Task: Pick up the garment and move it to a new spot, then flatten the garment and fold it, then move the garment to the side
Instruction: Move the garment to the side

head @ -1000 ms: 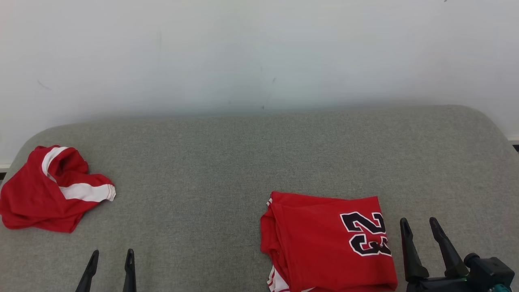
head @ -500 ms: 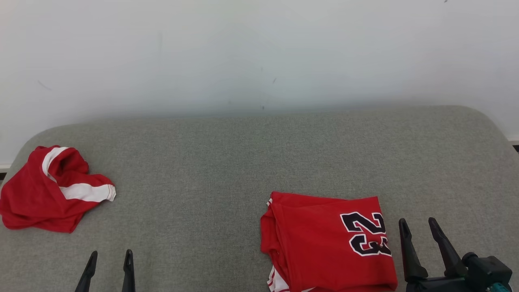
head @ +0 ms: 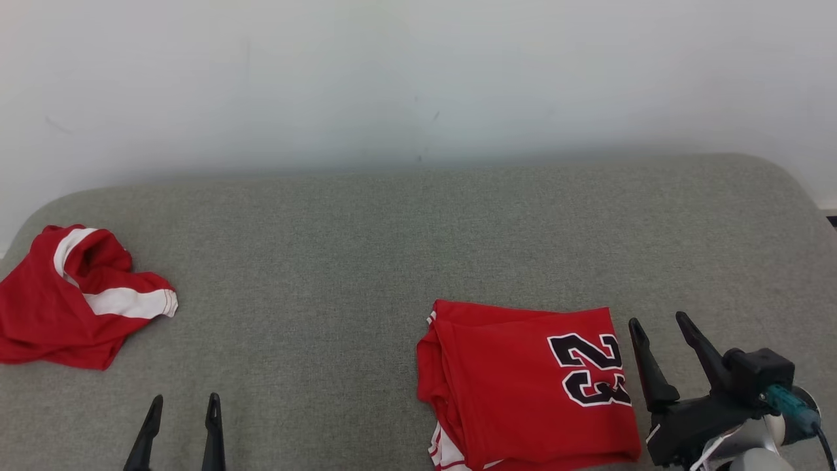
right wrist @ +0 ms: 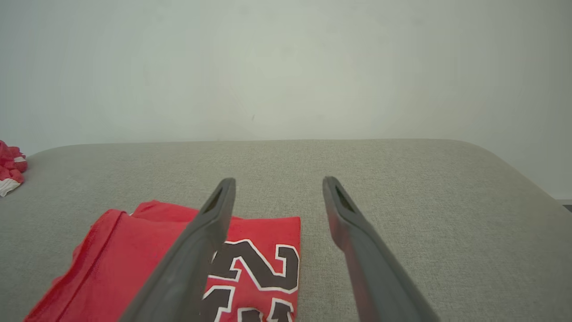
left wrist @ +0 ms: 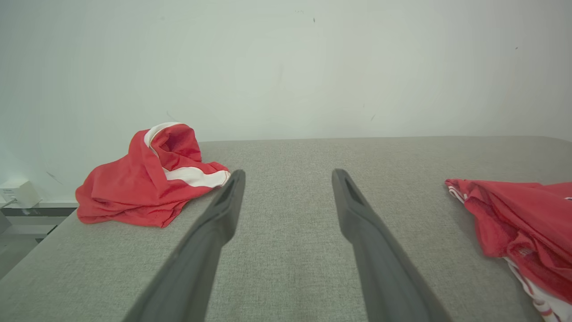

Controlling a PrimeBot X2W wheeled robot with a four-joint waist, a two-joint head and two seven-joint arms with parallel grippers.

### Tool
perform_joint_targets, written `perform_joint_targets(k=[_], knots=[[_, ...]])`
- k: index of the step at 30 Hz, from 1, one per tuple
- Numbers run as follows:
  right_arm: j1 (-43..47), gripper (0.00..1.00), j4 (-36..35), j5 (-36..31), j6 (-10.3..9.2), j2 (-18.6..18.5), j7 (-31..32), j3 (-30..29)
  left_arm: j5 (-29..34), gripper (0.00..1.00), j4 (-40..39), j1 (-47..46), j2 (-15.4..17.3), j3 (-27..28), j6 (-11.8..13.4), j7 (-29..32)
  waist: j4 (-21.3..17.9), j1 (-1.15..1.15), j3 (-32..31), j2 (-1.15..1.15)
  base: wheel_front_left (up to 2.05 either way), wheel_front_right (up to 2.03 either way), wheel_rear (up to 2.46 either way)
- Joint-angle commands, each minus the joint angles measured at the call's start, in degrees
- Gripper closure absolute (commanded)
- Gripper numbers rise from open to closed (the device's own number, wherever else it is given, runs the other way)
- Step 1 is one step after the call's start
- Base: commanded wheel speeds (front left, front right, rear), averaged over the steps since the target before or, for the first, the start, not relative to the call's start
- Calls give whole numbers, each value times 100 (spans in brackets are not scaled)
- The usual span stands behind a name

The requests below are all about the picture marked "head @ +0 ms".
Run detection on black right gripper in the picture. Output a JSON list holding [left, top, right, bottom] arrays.
[[628, 311, 767, 468]]

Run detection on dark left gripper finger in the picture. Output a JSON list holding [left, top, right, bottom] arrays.
[[201, 392, 226, 471], [123, 394, 163, 471]]

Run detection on red shorts with white stripe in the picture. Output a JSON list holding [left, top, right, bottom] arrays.
[[0, 224, 179, 371]]

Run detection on red jersey with number 23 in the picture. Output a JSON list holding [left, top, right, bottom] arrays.
[[417, 299, 642, 471]]

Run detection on grey fabric sofa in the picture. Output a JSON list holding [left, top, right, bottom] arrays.
[[0, 154, 837, 471]]

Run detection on black cable with teal plug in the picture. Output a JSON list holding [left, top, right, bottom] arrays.
[[764, 384, 837, 471]]

